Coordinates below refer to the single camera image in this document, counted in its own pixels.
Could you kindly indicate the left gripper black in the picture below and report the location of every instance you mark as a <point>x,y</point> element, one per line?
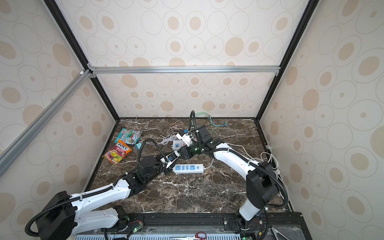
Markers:
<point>168,169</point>

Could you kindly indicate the teal charger plug small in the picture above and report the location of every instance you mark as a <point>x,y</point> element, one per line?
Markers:
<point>138,146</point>

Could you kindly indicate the white multicolour power strip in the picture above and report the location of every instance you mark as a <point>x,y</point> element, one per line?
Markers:
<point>177,144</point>

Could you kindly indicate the teal candy bag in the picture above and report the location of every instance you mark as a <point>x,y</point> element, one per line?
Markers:
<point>129,137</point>

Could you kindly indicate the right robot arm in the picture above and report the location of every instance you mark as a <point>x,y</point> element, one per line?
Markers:
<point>263,188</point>

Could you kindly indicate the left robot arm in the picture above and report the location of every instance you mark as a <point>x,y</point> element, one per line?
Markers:
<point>66,214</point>

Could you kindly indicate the orange Fox's candy bag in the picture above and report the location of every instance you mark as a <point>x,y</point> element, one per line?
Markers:
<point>118,152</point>

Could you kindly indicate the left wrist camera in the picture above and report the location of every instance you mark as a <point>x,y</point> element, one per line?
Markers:
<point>172,157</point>

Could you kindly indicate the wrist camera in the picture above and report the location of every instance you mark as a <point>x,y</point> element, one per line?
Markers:
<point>172,157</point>
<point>185,136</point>

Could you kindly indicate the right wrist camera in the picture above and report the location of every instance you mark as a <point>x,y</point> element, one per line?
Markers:
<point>185,136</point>

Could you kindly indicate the red handled scissors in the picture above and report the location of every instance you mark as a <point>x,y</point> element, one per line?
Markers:
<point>197,236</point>

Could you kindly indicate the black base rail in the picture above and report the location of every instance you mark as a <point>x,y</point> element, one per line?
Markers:
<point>273,226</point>

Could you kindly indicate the horizontal aluminium rail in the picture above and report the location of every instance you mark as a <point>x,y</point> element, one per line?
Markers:
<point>185,70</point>

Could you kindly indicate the diagonal aluminium rail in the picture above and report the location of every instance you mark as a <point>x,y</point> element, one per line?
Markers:
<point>26,137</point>

